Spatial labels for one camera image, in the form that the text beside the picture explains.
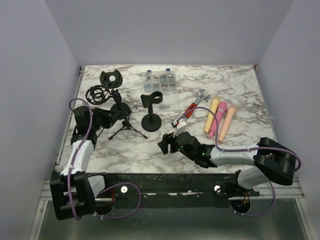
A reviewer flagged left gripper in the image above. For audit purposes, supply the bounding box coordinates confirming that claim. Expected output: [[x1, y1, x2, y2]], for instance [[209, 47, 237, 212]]
[[90, 107, 121, 131]]

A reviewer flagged black round-base clip stand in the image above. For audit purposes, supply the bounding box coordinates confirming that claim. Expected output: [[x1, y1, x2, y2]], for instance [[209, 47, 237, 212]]
[[140, 91, 163, 133]]

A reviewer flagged black tripod shock-mount stand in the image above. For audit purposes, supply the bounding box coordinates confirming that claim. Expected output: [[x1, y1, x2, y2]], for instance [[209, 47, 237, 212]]
[[85, 85, 148, 140]]

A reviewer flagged black shock-mount round-base stand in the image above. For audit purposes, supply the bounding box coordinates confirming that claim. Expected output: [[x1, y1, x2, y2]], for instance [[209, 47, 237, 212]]
[[99, 69, 130, 111]]

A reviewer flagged yellow microphone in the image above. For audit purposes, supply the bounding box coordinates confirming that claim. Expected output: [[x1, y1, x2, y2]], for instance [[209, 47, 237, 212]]
[[203, 96, 221, 134]]

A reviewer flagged pink microphone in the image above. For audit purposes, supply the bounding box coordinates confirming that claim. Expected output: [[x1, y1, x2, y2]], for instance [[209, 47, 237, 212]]
[[208, 101, 227, 138]]

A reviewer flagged beige microphone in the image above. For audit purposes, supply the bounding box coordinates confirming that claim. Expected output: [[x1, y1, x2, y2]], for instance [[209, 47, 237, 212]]
[[218, 104, 237, 143]]

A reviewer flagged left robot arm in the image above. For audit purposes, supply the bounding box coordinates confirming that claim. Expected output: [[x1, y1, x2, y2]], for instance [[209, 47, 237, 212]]
[[49, 106, 124, 221]]

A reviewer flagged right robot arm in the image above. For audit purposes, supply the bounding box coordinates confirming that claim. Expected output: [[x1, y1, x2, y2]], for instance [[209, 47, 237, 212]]
[[157, 131, 301, 198]]

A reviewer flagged clear plastic screw organizer box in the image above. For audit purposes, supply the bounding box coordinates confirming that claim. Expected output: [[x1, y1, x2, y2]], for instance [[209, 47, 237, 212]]
[[139, 67, 181, 111]]

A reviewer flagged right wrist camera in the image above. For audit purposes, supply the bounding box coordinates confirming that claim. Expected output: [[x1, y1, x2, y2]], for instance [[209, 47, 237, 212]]
[[171, 116, 187, 137]]

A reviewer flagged red-handled adjustable wrench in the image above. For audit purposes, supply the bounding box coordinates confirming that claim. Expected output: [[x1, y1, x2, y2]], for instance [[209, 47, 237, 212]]
[[182, 89, 211, 121]]

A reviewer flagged black front mounting rail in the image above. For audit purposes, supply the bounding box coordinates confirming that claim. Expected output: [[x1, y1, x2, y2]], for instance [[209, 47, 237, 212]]
[[97, 172, 258, 209]]

